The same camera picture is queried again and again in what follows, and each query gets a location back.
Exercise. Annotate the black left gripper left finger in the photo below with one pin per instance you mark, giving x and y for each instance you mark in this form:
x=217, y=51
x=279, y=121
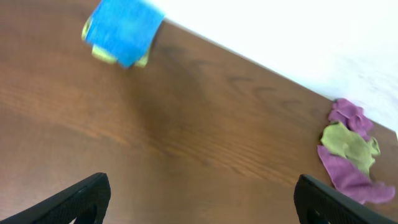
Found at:
x=84, y=202

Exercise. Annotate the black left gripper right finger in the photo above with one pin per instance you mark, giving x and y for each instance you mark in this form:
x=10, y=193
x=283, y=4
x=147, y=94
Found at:
x=316, y=202

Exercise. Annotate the blue microfiber cloth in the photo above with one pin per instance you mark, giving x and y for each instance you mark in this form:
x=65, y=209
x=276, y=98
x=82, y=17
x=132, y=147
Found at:
x=125, y=28

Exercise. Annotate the lower purple microfiber cloth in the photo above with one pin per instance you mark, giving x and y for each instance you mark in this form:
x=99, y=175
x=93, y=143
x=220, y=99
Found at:
x=351, y=182

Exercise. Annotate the purple microfiber cloth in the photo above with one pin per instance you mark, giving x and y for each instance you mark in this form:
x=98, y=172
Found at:
x=352, y=117
x=351, y=182

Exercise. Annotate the crumpled green microfiber cloth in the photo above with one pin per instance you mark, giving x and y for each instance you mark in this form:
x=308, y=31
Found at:
x=340, y=141

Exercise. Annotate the upper purple microfiber cloth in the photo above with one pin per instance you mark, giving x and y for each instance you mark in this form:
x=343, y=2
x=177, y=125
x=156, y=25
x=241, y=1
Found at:
x=352, y=117

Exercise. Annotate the folded green microfiber cloth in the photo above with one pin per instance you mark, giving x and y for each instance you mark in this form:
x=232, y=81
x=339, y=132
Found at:
x=102, y=55

